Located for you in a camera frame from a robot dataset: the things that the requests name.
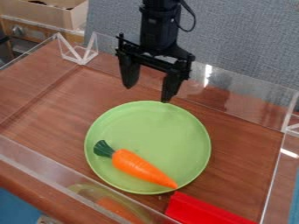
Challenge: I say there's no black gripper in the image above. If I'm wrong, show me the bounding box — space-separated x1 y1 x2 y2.
116 33 195 103

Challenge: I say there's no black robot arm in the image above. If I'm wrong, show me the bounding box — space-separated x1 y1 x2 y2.
116 0 196 102

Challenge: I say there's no green plate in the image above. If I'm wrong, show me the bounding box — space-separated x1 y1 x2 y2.
84 101 211 194

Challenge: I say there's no orange toy carrot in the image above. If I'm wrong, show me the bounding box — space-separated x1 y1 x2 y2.
93 140 177 189

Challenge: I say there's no cardboard box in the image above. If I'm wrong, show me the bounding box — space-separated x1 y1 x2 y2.
0 0 88 30

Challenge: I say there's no wooden shelf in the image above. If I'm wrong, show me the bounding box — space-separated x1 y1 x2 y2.
0 15 84 43

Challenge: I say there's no red plastic block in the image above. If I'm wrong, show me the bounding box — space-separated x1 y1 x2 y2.
165 192 256 224

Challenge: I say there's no clear acrylic corner bracket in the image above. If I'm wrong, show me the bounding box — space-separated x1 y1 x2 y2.
56 33 99 66

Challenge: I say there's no black cable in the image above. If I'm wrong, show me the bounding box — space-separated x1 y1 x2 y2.
176 0 197 33

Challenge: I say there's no clear acrylic enclosure wall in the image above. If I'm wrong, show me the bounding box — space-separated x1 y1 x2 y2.
0 36 299 224

